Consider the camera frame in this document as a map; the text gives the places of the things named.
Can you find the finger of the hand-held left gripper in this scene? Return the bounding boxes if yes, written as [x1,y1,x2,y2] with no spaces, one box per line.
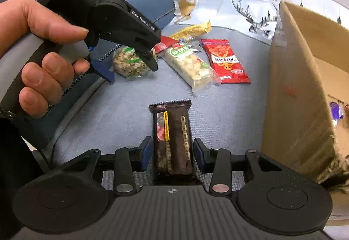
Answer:
[130,36,159,72]
[87,57,115,83]

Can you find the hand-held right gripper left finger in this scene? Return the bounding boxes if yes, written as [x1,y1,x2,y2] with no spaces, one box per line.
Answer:
[57,136,153,197]

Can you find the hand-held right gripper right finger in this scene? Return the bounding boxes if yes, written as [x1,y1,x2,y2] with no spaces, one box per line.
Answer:
[193,138,289,197]

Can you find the dark brown snack bar packet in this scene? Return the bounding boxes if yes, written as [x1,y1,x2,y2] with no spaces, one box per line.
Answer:
[149,100,202,186]

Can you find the red snack packet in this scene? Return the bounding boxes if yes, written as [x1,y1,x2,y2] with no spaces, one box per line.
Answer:
[200,38,251,85]

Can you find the cardboard box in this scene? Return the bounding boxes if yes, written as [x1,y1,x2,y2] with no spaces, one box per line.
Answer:
[261,0,349,186]

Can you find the person's left hand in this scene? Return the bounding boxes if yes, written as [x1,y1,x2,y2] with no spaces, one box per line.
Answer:
[0,0,90,118]

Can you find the round seed snack packet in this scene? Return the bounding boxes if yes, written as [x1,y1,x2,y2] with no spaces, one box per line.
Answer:
[112,45,159,78]

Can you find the small dark red packet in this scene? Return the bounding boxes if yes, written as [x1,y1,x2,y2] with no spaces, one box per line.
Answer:
[153,36,183,54]

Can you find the clear nut packet green label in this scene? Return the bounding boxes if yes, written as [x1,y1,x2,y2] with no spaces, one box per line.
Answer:
[159,44,222,93]

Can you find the small silver packet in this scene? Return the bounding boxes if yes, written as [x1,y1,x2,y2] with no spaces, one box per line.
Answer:
[188,41,204,52]

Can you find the yellow snack packet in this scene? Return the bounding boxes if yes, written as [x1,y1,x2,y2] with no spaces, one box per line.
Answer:
[169,21,212,41]

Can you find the purple wrapper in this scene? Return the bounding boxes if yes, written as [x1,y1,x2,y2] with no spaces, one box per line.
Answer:
[328,101,345,122]

